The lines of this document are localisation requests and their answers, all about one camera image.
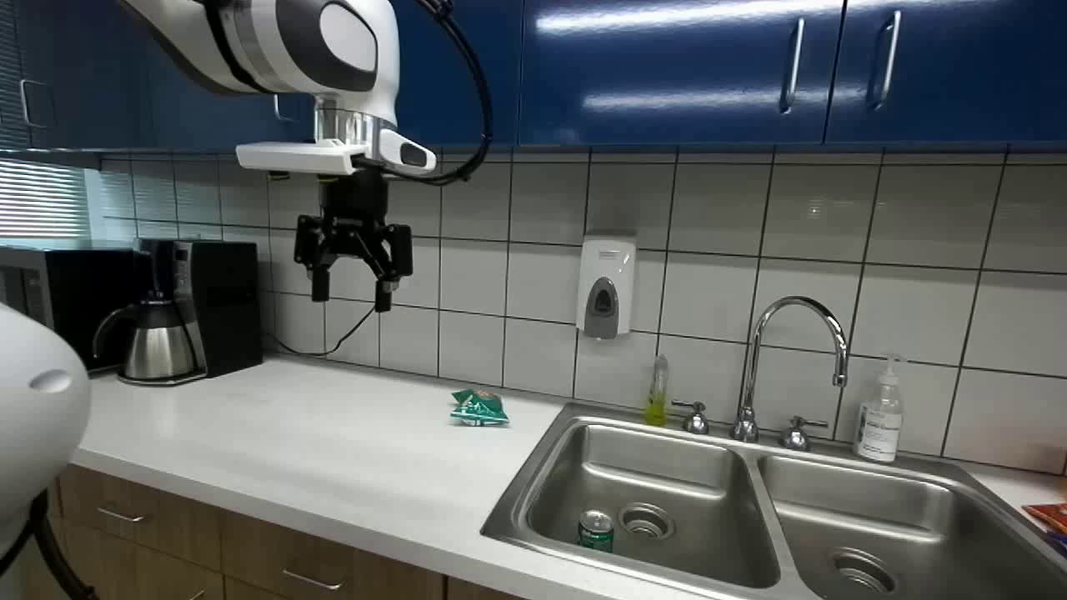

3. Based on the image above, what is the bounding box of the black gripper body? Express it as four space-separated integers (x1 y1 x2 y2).
317 171 394 256

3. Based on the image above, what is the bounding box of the green soda can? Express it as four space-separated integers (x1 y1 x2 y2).
576 507 616 556

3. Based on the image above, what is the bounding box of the stainless steel double sink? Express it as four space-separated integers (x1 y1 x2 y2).
478 401 1067 600

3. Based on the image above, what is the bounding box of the sink drain strainer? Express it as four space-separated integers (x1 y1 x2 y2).
828 546 903 600
616 501 678 546

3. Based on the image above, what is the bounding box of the black coffee maker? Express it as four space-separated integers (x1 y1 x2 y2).
142 237 266 386

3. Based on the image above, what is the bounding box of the blue cabinet door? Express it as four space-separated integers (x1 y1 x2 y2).
394 0 524 153
0 0 142 156
515 0 846 153
828 0 1067 153
130 20 319 156

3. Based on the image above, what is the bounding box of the green snack bag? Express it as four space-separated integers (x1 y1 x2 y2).
446 385 512 429

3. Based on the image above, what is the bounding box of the steel coffee carafe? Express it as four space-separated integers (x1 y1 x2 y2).
92 294 206 385

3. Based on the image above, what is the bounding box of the black microwave oven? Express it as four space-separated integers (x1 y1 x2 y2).
0 245 157 378

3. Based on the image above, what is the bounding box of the window with blinds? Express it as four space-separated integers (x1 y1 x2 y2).
0 156 92 250

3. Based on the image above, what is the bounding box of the wooden drawer front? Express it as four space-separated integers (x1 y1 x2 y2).
216 510 450 600
54 465 226 576

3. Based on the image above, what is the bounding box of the yellow dish soap bottle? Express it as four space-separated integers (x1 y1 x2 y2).
644 354 673 429

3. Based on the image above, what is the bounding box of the wooden cabinet front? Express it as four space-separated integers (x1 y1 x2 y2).
445 573 524 600

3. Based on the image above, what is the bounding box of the chrome gooseneck faucet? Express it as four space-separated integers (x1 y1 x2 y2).
729 294 853 443

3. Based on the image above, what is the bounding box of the clear pump bottle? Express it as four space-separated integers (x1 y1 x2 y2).
853 354 909 466

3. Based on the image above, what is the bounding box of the orange red snack bag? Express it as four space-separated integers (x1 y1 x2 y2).
1021 498 1067 560

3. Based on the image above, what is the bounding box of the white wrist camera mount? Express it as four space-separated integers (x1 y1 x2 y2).
234 101 440 181

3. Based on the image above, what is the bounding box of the black coffee maker cord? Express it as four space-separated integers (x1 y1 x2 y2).
263 303 381 363

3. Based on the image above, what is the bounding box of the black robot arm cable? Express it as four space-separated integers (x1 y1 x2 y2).
415 0 497 190

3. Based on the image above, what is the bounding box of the white wall soap dispenser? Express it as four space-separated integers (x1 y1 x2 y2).
576 233 640 345

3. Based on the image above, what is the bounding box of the silver drawer handle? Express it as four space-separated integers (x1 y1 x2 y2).
92 504 151 531
277 565 347 597

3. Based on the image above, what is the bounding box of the chrome faucet handle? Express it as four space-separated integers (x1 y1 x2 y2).
778 415 816 454
673 396 714 437

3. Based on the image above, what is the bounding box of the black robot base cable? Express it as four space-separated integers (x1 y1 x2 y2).
0 493 101 600

